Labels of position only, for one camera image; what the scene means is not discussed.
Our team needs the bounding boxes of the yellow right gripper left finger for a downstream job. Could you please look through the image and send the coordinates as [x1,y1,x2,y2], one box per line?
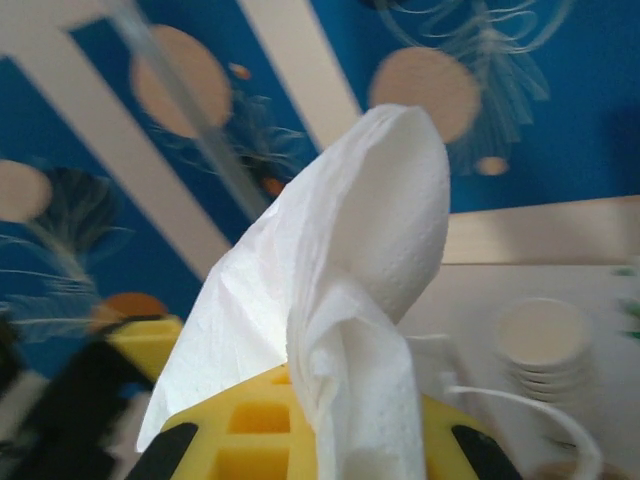
[132,363,321,480]

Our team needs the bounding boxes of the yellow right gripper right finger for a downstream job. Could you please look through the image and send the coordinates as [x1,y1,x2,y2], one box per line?
[422,392,531,480]

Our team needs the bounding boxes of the white patterned paper gift bag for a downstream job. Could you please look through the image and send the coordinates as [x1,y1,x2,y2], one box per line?
[404,332,606,480]

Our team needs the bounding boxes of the white paper napkin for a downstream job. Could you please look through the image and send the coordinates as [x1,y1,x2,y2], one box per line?
[135,103,451,480]

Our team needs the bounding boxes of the stack of white paper cups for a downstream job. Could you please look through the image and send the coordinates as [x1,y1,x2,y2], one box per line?
[492,297,594,404]

